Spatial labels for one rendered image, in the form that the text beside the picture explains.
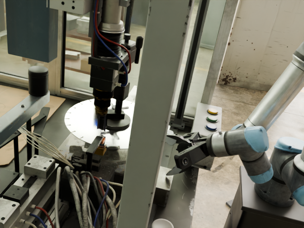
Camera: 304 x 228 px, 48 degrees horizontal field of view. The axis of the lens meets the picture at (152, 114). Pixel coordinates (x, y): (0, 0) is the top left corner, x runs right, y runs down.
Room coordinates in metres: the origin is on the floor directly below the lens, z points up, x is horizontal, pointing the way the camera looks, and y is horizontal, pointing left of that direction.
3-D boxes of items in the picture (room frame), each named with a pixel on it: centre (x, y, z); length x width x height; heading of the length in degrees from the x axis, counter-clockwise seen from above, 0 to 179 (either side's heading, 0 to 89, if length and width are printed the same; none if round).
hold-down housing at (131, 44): (0.93, 0.11, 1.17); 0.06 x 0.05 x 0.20; 164
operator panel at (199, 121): (1.24, -0.23, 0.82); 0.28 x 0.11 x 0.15; 173
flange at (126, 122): (1.00, 0.12, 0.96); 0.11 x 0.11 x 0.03
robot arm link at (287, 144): (1.02, -0.51, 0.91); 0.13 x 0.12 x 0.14; 9
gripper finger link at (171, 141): (0.95, -0.06, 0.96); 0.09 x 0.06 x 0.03; 68
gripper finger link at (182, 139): (0.91, -0.09, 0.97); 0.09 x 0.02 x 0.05; 68
